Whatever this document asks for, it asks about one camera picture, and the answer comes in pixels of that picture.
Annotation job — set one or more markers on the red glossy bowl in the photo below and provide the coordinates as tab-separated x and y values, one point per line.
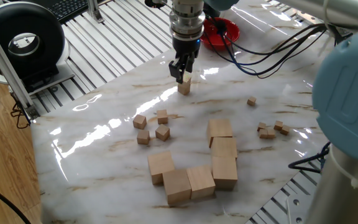
228	39

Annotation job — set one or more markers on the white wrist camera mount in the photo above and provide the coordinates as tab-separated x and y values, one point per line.
186	5

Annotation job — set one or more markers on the black computer keyboard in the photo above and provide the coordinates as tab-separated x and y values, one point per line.
67	7

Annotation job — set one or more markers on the large wooden cube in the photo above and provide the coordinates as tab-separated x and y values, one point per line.
200	181
224	147
176	185
219	127
224	172
159	165

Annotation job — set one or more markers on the aluminium frame bar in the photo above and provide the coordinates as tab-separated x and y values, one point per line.
6	67
95	12

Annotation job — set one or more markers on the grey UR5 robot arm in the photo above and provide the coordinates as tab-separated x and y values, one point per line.
346	93

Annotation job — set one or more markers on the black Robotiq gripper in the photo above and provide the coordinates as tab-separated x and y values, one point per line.
186	46

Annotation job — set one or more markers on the small wooden cube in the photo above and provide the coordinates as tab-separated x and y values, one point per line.
263	134
284	130
271	133
251	100
261	126
278	125

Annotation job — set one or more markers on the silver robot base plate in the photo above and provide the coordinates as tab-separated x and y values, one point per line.
297	211

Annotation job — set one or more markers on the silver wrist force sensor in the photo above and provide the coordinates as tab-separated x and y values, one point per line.
186	25

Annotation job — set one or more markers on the medium wooden cube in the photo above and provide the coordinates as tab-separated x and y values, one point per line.
162	117
139	121
186	79
184	89
162	132
143	137

